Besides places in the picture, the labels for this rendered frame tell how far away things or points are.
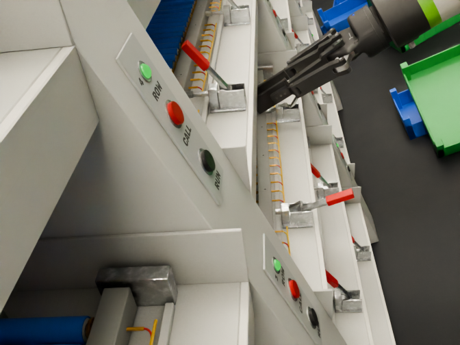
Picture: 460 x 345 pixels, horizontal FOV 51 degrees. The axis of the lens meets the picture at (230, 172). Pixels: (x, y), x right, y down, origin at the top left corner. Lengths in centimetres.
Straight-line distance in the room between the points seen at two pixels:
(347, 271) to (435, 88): 90
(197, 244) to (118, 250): 6
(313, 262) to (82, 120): 41
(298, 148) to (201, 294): 48
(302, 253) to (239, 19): 38
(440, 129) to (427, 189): 21
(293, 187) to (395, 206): 74
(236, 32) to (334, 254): 40
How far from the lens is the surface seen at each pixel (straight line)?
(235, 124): 52
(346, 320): 78
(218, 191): 34
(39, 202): 21
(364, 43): 79
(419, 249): 130
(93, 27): 29
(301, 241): 63
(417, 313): 119
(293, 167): 75
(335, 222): 92
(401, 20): 78
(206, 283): 35
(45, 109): 22
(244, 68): 64
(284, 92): 81
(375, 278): 108
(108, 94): 27
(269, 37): 100
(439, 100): 160
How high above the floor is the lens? 97
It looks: 31 degrees down
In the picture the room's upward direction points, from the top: 33 degrees counter-clockwise
